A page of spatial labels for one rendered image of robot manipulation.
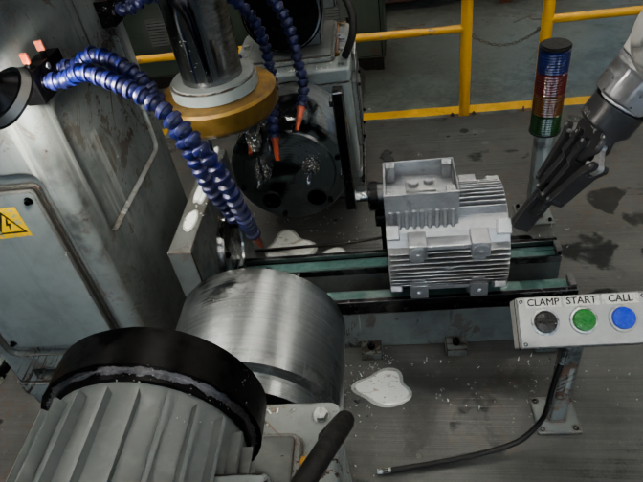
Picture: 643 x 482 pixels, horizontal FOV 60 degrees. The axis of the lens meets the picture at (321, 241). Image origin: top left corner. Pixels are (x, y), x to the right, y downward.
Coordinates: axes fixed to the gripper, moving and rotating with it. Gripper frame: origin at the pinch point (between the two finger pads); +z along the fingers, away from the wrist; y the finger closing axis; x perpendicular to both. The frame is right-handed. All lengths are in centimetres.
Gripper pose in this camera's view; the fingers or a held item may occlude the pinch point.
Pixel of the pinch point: (531, 210)
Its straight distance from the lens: 94.7
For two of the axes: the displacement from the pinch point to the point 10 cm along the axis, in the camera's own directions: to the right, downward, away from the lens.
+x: 9.3, 3.1, 2.1
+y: -0.5, 6.5, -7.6
